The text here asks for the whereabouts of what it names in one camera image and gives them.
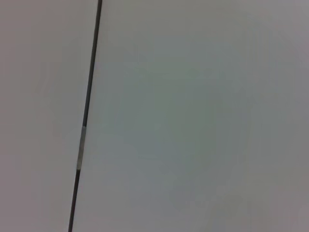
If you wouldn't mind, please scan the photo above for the dark vertical wall joint strip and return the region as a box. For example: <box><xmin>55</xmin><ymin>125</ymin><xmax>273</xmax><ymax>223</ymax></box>
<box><xmin>67</xmin><ymin>0</ymin><xmax>103</xmax><ymax>232</ymax></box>

